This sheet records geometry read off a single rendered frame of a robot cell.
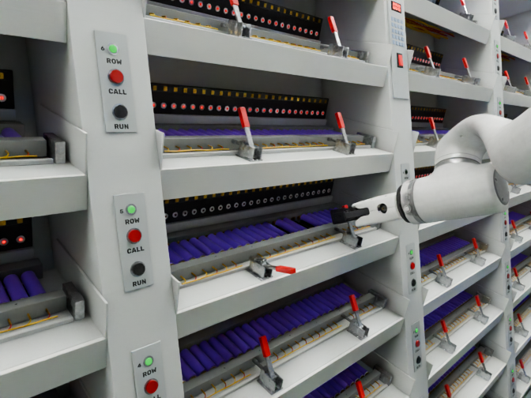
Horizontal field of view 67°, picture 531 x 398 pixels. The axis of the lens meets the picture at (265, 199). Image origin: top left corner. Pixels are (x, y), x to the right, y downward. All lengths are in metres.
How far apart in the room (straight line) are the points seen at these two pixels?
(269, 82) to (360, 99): 0.23
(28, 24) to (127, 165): 0.19
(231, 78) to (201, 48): 0.28
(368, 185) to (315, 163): 0.30
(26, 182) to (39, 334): 0.18
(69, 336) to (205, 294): 0.19
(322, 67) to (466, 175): 0.33
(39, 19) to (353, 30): 0.74
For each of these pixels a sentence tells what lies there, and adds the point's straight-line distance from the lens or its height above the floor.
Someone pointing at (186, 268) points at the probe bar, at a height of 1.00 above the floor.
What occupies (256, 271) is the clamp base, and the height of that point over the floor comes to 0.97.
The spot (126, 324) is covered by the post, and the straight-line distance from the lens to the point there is 0.56.
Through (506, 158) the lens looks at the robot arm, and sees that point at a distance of 0.62.
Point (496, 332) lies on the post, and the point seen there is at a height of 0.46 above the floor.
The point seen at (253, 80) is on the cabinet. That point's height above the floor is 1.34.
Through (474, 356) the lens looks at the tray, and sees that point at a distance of 1.72.
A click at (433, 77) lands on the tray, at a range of 1.22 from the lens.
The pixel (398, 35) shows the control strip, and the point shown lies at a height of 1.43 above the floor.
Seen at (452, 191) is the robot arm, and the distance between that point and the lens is 0.72.
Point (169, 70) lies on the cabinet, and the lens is 0.83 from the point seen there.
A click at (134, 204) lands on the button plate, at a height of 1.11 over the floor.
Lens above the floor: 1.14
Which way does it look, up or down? 4 degrees down
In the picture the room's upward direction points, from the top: 5 degrees counter-clockwise
